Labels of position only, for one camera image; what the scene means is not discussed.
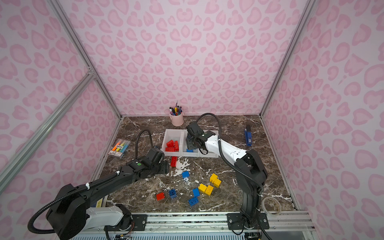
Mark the yellow lego pair right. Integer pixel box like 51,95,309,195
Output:
210,174,222,188

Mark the red long lego brick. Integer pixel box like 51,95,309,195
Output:
171,156,178,168

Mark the blue small lego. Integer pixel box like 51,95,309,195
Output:
193,188,200,197

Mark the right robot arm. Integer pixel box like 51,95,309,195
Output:
186,113,268,228

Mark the blue lego brick front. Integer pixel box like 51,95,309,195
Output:
169,189,177,199

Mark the highlighter marker pack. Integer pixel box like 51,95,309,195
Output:
109,139,131,159

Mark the white tape roll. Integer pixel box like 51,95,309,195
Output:
262,197,282,217

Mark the blue lego centre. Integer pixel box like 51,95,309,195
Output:
182,171,190,179

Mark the white right bin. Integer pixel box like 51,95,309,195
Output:
199,129,220,159

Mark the white left bin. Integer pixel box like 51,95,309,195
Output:
162,129,183,157

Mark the white middle bin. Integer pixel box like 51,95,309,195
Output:
181,130,200,158

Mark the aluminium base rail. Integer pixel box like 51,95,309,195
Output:
55,210,317,240

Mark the white bin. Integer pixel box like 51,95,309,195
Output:
162,129,183,157
181,130,200,158
199,129,220,159

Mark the red lego brick front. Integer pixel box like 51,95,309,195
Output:
156,192,165,201

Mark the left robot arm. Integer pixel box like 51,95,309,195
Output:
27,146,170,240

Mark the pink pen cup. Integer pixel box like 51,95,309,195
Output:
170,101,184,127

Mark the blue notebook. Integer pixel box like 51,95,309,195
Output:
93,196,108,208

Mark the blue box cutter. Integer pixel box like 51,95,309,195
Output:
244,125,253,147

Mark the blue flat lego front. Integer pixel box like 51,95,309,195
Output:
188,197,199,207

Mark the red lego brick cluster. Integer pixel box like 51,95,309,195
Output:
165,140,179,152

